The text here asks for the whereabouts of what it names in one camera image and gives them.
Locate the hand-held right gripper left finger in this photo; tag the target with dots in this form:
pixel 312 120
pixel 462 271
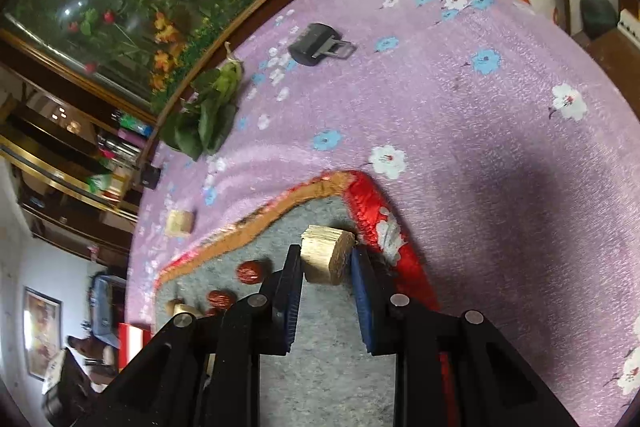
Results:
pixel 290 307

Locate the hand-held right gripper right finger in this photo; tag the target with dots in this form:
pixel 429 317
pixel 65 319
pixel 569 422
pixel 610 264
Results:
pixel 362 307

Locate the pale sugarcane chunk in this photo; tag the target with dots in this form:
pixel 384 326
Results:
pixel 179 223
pixel 325 254

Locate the red date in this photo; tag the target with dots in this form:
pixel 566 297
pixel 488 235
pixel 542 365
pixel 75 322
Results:
pixel 252 272
pixel 221 298

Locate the grey felt mat red border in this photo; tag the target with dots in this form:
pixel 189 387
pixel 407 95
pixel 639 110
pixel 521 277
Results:
pixel 325 372

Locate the small pale sugarcane piece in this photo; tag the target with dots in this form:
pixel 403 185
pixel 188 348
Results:
pixel 187 309

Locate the red and white box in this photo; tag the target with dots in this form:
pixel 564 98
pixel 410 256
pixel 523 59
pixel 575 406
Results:
pixel 131 341

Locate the blue object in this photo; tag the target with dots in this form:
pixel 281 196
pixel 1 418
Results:
pixel 104 304

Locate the small black box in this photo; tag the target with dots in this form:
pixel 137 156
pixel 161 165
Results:
pixel 148 177

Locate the green leafy vegetable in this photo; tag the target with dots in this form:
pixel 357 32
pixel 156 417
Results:
pixel 207 117

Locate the purple floral cloth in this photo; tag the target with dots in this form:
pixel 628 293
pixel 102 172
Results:
pixel 475 132

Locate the green packet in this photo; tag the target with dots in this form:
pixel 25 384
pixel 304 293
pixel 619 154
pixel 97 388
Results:
pixel 100 182

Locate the steel thermos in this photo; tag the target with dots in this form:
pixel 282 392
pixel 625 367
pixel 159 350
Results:
pixel 117 153

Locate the pink bottle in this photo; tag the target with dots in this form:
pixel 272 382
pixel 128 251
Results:
pixel 125 139

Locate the green bottle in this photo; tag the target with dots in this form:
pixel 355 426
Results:
pixel 134 124

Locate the black device with clear clip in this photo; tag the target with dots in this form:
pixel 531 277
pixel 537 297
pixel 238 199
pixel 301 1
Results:
pixel 317 43

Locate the dark green object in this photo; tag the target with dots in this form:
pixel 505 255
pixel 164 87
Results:
pixel 597 14

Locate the framed wall picture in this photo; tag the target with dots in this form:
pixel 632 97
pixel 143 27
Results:
pixel 42 337

